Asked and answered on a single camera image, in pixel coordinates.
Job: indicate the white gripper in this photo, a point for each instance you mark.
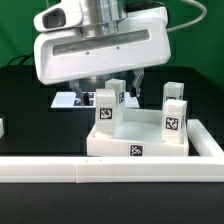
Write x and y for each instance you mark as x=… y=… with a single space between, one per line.
x=141 y=41

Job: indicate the white block left edge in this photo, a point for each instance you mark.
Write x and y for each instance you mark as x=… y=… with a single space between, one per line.
x=1 y=128

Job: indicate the white L-shaped obstacle fence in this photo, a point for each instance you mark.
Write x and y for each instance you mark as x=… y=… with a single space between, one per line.
x=206 y=166

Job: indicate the white base marker plate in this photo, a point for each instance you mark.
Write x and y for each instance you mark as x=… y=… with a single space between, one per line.
x=70 y=100

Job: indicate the white square table top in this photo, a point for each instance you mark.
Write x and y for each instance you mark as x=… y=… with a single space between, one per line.
x=140 y=134

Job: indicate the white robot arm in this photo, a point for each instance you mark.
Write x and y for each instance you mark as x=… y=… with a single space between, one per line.
x=85 y=38

